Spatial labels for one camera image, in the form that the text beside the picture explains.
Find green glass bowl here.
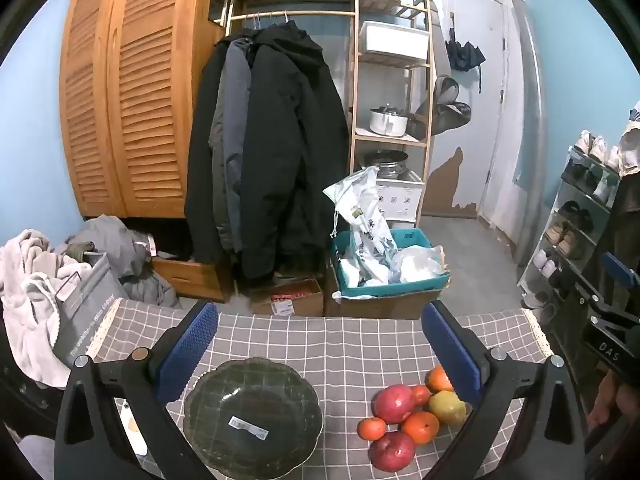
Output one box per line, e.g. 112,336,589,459
182,357,324,472

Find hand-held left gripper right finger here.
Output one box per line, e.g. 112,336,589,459
421,301,587,480

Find large black coat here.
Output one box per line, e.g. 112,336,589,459
237,25,351,288

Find wooden clothes rack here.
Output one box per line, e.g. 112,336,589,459
210,0,361,41

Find red apple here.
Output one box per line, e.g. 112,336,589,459
369,431,417,473
375,384,417,425

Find person's right hand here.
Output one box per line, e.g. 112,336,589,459
587,370,640,431

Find silver pipe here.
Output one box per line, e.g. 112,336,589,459
511,0,546,267

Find black umbrella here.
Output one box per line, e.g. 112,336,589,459
445,27,487,94

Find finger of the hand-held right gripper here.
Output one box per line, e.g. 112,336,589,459
575,252,640,318

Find white patterned box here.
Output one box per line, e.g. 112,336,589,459
375,170,426,224

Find large cardboard box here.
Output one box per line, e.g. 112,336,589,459
325,260,444,320

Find wooden drawer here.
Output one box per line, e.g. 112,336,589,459
150,255,233,304

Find grey checked tablecloth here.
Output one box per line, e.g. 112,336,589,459
92,297,553,480

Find black jacket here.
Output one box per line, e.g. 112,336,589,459
184,35,236,266

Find wooden louvered wardrobe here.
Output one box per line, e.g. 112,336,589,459
59,0,226,220

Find light fleece blanket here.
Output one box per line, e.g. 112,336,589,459
0,230,94,389

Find white printed bag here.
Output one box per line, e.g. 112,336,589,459
323,165,399,286

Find steel pot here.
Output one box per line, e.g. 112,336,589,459
361,150,410,182

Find grey clothes pile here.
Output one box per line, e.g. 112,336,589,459
65,215,182,309

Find teal basket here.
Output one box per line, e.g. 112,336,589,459
331,228,451,299

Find yellow-green pear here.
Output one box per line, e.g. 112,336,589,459
428,390,471,427

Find grey jacket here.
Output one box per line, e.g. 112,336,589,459
212,37,253,256

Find wooden shelf unit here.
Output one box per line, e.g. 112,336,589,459
350,0,436,231

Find white phone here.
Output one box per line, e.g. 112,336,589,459
114,397,149,457

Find wide white storage box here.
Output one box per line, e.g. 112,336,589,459
360,21,432,62

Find grey laundry bag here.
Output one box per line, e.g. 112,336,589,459
52,252,132,369

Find orange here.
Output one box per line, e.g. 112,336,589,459
401,411,441,446
426,366,455,393

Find black frame with bolts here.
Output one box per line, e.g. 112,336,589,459
0,310,68,442

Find clear plastic bag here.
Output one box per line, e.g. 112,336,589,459
387,245,446,284

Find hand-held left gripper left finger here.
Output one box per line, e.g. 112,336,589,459
54,301,219,480

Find small cardboard box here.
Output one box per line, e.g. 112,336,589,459
250,277,325,317

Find grey hanging bag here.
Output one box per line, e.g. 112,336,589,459
410,77,473,137

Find pale door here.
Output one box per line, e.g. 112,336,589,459
440,0,512,232

